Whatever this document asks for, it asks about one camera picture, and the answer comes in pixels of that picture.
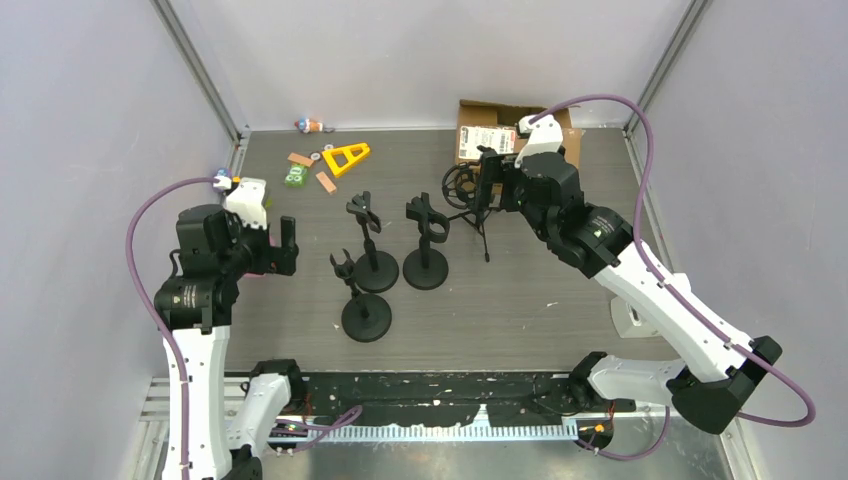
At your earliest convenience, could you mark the black tripod shock mount stand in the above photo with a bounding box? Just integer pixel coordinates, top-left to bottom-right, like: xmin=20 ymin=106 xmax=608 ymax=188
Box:
xmin=441 ymin=161 xmax=491 ymax=262

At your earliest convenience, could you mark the cardboard box with label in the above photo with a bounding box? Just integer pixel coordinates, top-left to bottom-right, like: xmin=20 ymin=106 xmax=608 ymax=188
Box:
xmin=456 ymin=99 xmax=545 ymax=164

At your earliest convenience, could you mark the black mic stand round base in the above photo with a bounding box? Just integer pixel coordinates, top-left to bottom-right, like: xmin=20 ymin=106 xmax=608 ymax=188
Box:
xmin=346 ymin=191 xmax=400 ymax=293

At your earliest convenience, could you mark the black mic stand wide clip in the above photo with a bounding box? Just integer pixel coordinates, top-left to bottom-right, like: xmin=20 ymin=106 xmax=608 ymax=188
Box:
xmin=402 ymin=192 xmax=450 ymax=291

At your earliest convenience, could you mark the black mic stand front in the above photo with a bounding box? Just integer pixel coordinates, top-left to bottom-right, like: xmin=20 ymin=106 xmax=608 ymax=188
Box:
xmin=329 ymin=249 xmax=392 ymax=343

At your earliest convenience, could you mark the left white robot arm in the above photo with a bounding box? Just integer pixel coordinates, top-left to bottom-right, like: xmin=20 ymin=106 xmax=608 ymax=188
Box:
xmin=153 ymin=204 xmax=306 ymax=479

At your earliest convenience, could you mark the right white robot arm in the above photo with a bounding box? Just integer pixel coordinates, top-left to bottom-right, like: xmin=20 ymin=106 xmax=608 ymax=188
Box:
xmin=475 ymin=149 xmax=783 ymax=434

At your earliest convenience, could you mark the green toy block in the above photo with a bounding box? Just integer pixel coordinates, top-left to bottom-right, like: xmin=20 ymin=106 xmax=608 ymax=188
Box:
xmin=284 ymin=164 xmax=309 ymax=187

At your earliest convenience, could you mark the small orange wooden block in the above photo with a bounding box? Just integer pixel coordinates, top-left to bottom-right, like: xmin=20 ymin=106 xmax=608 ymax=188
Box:
xmin=316 ymin=171 xmax=337 ymax=195

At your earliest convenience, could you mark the yellow triangle toy block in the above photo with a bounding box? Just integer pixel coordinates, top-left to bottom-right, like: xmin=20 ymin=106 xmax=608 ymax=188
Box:
xmin=322 ymin=142 xmax=371 ymax=178

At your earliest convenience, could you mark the small colourful toy figure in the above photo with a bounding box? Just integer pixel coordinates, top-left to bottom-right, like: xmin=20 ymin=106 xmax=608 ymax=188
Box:
xmin=293 ymin=118 xmax=325 ymax=134

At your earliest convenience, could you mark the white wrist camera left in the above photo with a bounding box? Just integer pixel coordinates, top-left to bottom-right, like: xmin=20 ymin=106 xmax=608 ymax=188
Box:
xmin=223 ymin=177 xmax=268 ymax=230

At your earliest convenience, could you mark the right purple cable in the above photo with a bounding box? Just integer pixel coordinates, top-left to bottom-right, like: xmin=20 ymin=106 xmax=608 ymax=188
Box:
xmin=528 ymin=93 xmax=817 ymax=462

